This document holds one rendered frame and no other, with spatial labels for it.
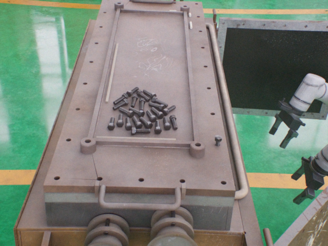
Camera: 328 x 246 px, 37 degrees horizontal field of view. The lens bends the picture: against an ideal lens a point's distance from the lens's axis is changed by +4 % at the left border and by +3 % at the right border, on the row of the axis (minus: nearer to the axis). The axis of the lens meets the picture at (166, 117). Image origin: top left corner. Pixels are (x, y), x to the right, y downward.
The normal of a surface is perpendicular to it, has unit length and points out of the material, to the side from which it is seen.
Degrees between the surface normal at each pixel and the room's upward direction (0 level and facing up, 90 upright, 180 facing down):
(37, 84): 0
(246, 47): 90
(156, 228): 90
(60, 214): 90
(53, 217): 90
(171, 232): 32
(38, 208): 0
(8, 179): 0
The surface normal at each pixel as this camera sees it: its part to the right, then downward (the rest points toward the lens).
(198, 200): 0.00, 0.55
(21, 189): 0.04, -0.83
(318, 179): 0.42, -0.65
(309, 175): -0.89, -0.42
